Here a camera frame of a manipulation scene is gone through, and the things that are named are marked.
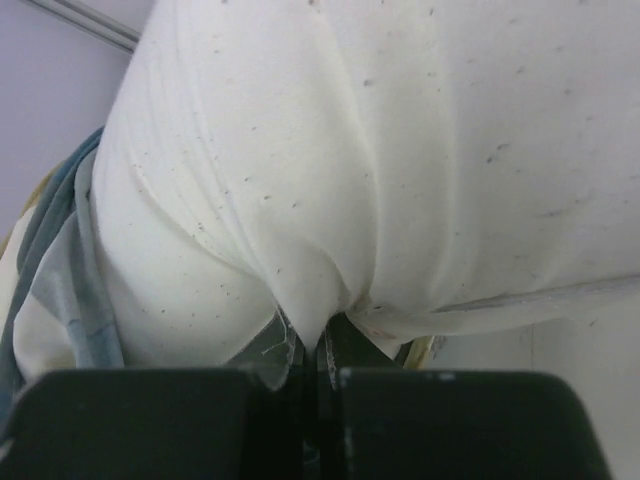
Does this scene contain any blue beige checkered pillowcase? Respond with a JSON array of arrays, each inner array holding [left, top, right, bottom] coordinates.
[[0, 124, 126, 401]]

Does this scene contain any white pillow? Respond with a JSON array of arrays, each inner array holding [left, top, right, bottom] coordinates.
[[12, 0, 640, 369]]

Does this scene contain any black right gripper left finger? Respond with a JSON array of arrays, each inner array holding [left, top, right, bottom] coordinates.
[[1, 316, 303, 479]]

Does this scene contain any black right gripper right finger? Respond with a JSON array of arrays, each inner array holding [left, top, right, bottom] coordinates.
[[316, 315, 611, 479]]

